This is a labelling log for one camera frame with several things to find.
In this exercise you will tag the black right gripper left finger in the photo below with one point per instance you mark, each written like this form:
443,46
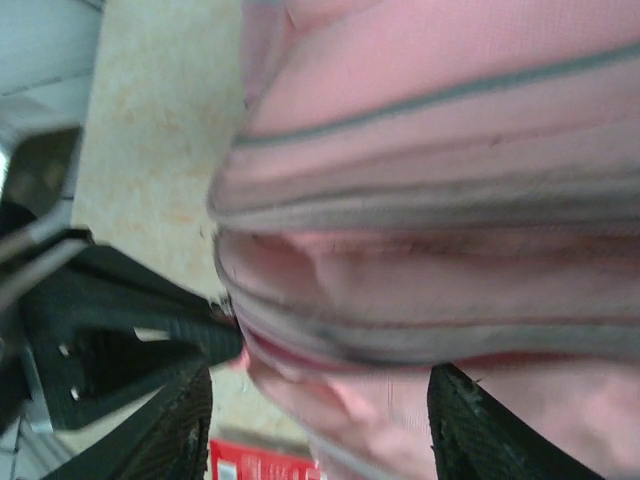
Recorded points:
170,430

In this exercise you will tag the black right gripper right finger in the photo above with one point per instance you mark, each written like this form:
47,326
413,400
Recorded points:
475,440

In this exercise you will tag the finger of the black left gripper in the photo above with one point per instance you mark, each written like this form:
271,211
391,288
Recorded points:
125,300

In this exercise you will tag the pink student backpack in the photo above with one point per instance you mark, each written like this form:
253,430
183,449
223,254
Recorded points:
425,150

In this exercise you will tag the red card package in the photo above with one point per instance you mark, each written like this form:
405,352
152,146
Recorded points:
260,462

